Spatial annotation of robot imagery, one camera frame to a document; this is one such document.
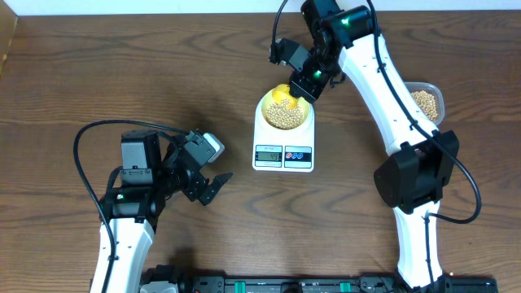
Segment pale yellow plastic bowl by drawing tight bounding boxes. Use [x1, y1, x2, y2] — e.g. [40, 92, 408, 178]
[260, 84, 311, 130]

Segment white digital kitchen scale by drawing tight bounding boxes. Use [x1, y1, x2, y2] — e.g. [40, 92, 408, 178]
[252, 93, 315, 173]

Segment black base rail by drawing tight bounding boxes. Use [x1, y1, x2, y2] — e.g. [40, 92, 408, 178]
[138, 265, 499, 293]

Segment soybeans in bowl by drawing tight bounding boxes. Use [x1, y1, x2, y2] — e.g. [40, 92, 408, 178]
[265, 102, 304, 130]

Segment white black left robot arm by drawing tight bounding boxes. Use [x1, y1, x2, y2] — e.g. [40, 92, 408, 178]
[90, 129, 232, 292]

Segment yellow plastic measuring scoop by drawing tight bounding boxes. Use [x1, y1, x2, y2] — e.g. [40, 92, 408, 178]
[272, 84, 298, 110]

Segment clear plastic container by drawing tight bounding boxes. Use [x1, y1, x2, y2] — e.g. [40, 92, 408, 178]
[405, 82, 445, 125]

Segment brown cardboard board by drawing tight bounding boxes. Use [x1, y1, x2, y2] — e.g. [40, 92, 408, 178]
[0, 0, 18, 68]

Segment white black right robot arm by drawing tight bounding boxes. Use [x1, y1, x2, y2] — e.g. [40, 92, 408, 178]
[289, 1, 459, 291]

